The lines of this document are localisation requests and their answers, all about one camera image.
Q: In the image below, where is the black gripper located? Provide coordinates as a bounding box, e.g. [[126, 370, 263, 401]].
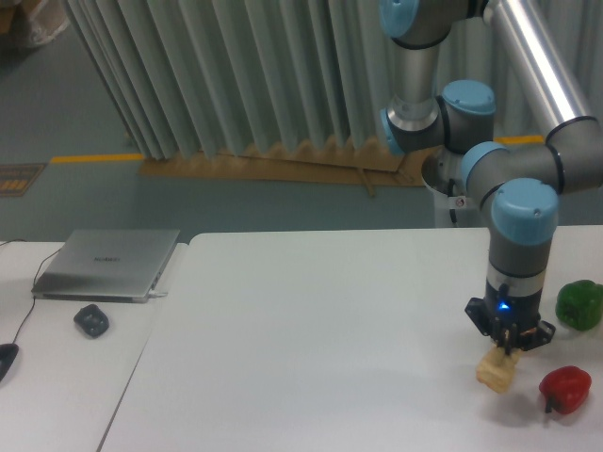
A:
[[464, 283, 556, 356]]

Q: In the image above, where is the piece of bread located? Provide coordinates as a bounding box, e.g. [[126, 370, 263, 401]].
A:
[[476, 347, 521, 394]]

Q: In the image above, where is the green bell pepper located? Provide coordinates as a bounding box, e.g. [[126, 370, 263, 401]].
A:
[[555, 280, 602, 331]]

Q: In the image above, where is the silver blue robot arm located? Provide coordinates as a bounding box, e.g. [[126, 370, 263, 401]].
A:
[[379, 1, 602, 354]]

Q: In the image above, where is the red bell pepper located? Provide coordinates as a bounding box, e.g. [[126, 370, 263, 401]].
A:
[[539, 365, 592, 415]]

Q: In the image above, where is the brown cardboard sheet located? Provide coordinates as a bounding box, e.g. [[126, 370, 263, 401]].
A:
[[139, 137, 434, 196]]

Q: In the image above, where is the white usb plug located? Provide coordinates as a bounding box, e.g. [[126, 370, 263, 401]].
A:
[[148, 291, 169, 299]]

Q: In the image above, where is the silver laptop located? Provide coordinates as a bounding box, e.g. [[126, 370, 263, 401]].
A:
[[32, 229, 180, 302]]

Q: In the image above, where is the grey pleated curtain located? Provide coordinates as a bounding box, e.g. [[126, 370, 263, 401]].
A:
[[63, 0, 603, 160]]

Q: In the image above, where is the black small controller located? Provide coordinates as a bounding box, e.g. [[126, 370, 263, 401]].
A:
[[73, 304, 110, 339]]

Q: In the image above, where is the black computer mouse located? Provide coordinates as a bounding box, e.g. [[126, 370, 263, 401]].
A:
[[0, 343, 20, 381]]

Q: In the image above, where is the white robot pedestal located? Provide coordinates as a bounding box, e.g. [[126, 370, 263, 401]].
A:
[[421, 147, 486, 228]]

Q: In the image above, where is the black mouse cable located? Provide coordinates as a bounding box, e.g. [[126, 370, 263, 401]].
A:
[[0, 238, 67, 345]]

